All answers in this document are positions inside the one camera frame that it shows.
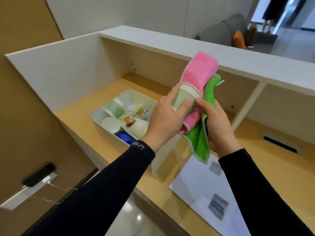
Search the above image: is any person's left hand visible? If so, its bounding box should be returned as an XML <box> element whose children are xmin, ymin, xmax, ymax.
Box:
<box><xmin>141</xmin><ymin>83</ymin><xmax>194</xmax><ymax>153</ymax></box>

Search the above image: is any person's right hand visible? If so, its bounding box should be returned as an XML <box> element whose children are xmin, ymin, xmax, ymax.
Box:
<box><xmin>196</xmin><ymin>97</ymin><xmax>242</xmax><ymax>159</ymax></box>

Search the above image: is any green paper cup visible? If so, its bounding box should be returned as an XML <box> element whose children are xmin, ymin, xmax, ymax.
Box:
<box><xmin>172</xmin><ymin>82</ymin><xmax>204</xmax><ymax>114</ymax></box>
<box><xmin>104</xmin><ymin>100</ymin><xmax>126</xmax><ymax>119</ymax></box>

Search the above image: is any pink cloth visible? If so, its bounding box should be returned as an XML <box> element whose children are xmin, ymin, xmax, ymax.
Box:
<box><xmin>179</xmin><ymin>52</ymin><xmax>219</xmax><ymax>134</ymax></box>

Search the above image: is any green cloth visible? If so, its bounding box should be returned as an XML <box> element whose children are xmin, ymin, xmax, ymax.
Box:
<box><xmin>182</xmin><ymin>74</ymin><xmax>225</xmax><ymax>165</ymax></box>

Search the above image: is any person's right forearm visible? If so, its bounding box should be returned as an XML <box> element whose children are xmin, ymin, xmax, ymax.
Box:
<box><xmin>218</xmin><ymin>148</ymin><xmax>315</xmax><ymax>236</ymax></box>

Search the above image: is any person's left forearm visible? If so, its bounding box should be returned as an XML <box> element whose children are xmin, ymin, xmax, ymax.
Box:
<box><xmin>24</xmin><ymin>140</ymin><xmax>156</xmax><ymax>236</ymax></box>

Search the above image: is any colourful snack packet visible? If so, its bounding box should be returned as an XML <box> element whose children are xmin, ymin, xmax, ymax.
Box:
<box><xmin>123</xmin><ymin>103</ymin><xmax>151</xmax><ymax>121</ymax></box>

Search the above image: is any white paper cup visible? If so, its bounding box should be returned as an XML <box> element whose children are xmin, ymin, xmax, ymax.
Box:
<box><xmin>100</xmin><ymin>117</ymin><xmax>121</xmax><ymax>134</ymax></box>
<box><xmin>126</xmin><ymin>119</ymin><xmax>149</xmax><ymax>140</ymax></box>

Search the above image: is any white desk hutch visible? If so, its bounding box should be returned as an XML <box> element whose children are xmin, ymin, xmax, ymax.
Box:
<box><xmin>5</xmin><ymin>25</ymin><xmax>315</xmax><ymax>145</ymax></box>

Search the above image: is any blue plastic object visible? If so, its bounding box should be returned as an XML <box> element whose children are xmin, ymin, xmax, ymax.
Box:
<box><xmin>115</xmin><ymin>131</ymin><xmax>137</xmax><ymax>146</ymax></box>

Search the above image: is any orange cushion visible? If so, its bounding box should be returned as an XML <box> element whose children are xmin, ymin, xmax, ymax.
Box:
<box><xmin>232</xmin><ymin>30</ymin><xmax>247</xmax><ymax>49</ymax></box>

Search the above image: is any grey sofa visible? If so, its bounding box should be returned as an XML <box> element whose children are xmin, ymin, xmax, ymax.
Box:
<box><xmin>194</xmin><ymin>13</ymin><xmax>258</xmax><ymax>49</ymax></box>

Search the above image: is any white paper sheet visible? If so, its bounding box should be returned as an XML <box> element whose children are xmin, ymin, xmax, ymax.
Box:
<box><xmin>168</xmin><ymin>153</ymin><xmax>252</xmax><ymax>236</ymax></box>

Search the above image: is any white storage box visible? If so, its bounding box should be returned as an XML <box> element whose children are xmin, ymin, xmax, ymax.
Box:
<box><xmin>90</xmin><ymin>89</ymin><xmax>183</xmax><ymax>175</ymax></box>

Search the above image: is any brown cushion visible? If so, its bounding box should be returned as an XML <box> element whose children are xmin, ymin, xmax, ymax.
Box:
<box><xmin>246</xmin><ymin>22</ymin><xmax>258</xmax><ymax>46</ymax></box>

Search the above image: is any thin white wire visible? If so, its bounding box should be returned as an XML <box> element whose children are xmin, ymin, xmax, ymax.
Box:
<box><xmin>31</xmin><ymin>182</ymin><xmax>78</xmax><ymax>205</ymax></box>

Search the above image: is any black door handle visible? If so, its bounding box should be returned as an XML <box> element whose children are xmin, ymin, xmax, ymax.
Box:
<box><xmin>22</xmin><ymin>163</ymin><xmax>57</xmax><ymax>187</ymax></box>

